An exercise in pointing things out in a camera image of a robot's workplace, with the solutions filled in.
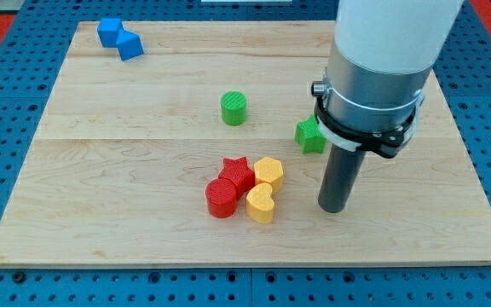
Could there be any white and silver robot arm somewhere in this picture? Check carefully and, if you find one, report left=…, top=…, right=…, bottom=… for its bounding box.
left=312, top=0, right=463, bottom=159

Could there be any light wooden board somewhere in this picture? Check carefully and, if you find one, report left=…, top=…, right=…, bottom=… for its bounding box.
left=0, top=20, right=491, bottom=269

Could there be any red star block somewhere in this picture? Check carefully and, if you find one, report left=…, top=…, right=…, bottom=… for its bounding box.
left=218, top=157, right=255, bottom=200

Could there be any yellow hexagon block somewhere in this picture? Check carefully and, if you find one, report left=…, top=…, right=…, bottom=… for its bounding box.
left=254, top=157, right=284, bottom=193

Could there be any red cylinder block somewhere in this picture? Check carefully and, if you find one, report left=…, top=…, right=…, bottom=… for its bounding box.
left=205, top=178, right=237, bottom=218

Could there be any green cylinder block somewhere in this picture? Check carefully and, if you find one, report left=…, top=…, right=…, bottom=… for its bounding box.
left=220, top=91, right=247, bottom=126

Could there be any yellow heart block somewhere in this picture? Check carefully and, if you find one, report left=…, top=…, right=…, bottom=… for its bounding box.
left=246, top=182, right=275, bottom=224

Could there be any green star block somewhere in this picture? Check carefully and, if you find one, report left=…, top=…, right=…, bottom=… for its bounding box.
left=294, top=114, right=326, bottom=154

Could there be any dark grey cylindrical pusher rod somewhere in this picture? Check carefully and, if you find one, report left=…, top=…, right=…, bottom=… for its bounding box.
left=318, top=145, right=366, bottom=213

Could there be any blue angled block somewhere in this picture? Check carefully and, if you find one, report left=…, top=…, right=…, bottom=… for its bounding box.
left=116, top=29, right=144, bottom=61

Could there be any blue cube block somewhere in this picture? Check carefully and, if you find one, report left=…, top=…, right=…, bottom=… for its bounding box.
left=97, top=18, right=124, bottom=48

